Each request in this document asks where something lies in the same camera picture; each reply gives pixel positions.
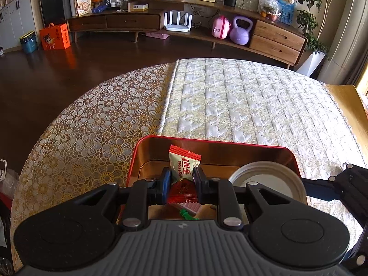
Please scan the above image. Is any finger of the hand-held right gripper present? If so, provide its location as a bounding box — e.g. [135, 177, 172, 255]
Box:
[343, 224, 368, 275]
[302, 163, 368, 222]

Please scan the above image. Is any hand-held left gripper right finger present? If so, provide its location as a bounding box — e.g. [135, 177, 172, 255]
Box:
[192, 167, 309, 231]

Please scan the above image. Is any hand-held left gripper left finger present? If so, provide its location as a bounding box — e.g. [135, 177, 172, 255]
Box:
[67, 167, 172, 232]

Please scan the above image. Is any pink ribbed soap dish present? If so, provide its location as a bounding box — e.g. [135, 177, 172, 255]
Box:
[177, 202, 201, 214]

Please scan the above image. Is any red candy packet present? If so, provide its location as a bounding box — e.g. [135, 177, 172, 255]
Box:
[168, 145, 202, 205]

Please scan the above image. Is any small green plastic ring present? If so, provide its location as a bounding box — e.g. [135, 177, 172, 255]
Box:
[179, 209, 199, 221]

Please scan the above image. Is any red tin box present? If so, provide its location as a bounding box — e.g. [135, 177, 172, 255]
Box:
[116, 135, 302, 225]

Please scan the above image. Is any white round lid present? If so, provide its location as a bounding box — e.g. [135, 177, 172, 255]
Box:
[229, 161, 308, 207]

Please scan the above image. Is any yellow table mat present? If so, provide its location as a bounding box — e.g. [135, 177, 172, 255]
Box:
[325, 83, 368, 161]

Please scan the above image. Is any cream quilted mat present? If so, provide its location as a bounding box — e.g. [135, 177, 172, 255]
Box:
[157, 58, 368, 246]

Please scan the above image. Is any floral lace tablecloth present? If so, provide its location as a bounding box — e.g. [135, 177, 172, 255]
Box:
[11, 63, 179, 272]

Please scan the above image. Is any potted tree in white planter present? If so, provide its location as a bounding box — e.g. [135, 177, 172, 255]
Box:
[296, 0, 350, 77]

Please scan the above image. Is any wooden TV cabinet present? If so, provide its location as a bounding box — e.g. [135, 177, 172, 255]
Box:
[67, 0, 308, 69]

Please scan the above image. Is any purple kettlebell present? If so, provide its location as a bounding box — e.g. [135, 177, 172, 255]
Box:
[229, 16, 253, 46]

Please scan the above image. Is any white router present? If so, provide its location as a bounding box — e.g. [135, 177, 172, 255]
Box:
[164, 11, 192, 32]

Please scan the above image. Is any pink toy case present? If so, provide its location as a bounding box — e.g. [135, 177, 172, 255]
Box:
[212, 16, 232, 39]

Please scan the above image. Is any blue printed bag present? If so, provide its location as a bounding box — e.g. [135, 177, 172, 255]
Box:
[277, 0, 296, 23]

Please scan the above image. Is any white and yellow small box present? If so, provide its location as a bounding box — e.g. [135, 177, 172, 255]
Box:
[128, 2, 149, 12]

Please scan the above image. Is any orange gift box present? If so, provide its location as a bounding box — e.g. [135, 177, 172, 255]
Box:
[39, 23, 71, 51]

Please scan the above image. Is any clear bag of fruit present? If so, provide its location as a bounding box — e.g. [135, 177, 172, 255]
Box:
[258, 0, 284, 22]

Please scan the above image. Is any teal trash bin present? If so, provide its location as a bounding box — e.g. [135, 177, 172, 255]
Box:
[20, 31, 38, 54]

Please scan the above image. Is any white and brown food bag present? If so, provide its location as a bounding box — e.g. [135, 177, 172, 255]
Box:
[75, 0, 93, 17]

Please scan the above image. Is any dark tall cabinet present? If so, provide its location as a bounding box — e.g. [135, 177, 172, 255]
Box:
[40, 0, 76, 27]

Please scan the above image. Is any white cupboard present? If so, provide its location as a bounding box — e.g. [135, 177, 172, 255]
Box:
[0, 0, 40, 53]

